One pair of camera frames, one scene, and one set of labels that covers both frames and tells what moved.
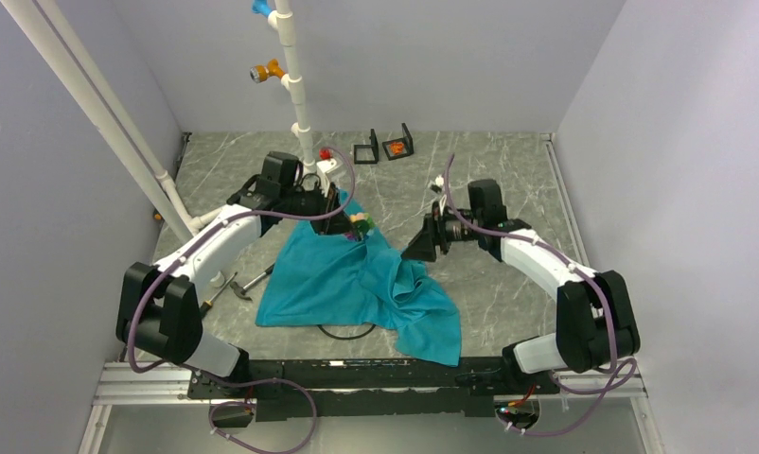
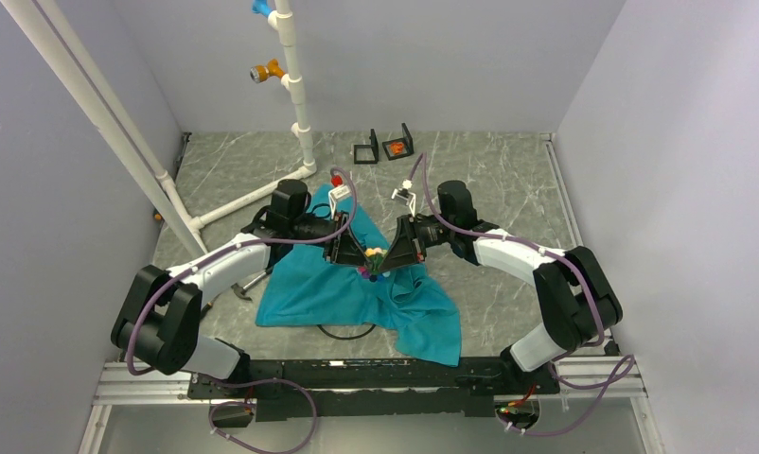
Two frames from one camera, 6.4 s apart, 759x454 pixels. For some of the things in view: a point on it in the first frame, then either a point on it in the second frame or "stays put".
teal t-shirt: x=323 y=280 stays put
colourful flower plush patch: x=361 y=222 → x=375 y=272
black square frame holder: x=399 y=148 stays put
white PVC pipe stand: x=44 y=26 stays put
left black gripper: x=336 y=225 → x=344 y=250
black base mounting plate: x=371 y=390 stays put
